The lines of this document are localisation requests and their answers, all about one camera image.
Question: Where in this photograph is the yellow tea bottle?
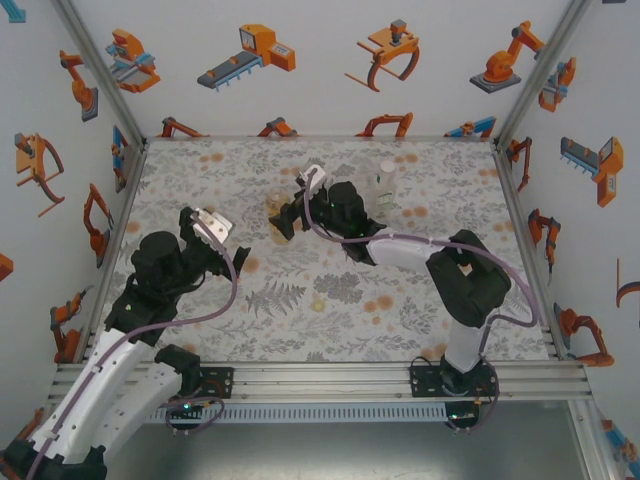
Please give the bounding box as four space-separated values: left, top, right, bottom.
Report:
266 188 296 246

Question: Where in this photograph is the tall clear bottle green-white label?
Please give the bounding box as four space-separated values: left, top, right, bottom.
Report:
368 159 402 222

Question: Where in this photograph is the floral grey orange tablecloth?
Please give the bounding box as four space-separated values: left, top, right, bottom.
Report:
102 138 551 364

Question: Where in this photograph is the grey metal panel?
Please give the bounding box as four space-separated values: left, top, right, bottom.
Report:
99 422 591 480

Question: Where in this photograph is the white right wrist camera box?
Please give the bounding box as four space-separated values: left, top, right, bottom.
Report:
298 163 332 194

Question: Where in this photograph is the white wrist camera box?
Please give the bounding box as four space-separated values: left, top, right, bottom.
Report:
298 163 332 194
191 207 237 247

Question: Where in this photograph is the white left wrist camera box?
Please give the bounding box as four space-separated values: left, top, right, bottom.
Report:
191 207 237 247

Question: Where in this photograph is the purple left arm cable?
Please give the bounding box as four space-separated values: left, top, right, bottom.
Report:
24 212 240 480

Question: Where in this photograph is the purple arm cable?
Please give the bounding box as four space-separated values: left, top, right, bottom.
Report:
302 168 542 435
24 212 240 480

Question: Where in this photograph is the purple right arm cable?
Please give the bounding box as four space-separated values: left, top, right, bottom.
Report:
302 168 542 435

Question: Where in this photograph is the aluminium side rail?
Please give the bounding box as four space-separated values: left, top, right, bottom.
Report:
492 139 569 361
74 139 150 364

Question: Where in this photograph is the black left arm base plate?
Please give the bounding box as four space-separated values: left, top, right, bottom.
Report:
143 366 235 400

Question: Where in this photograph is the long aluminium frame rail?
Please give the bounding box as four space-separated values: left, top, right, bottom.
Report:
47 362 594 404

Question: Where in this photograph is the white slotted cable duct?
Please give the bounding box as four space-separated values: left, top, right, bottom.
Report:
149 403 449 424

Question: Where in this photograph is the aluminium corner post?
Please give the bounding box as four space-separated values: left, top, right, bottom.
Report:
494 0 594 146
49 0 149 146

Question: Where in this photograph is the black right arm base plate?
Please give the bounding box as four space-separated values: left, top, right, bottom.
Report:
409 357 501 399

